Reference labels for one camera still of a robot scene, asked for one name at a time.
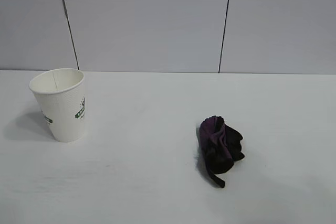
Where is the dark purple black cloth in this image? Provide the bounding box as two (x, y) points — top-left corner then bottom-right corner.
(197, 115), (246, 189)

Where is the white paper cup green logo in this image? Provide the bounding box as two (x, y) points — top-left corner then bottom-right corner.
(28, 68), (87, 143)

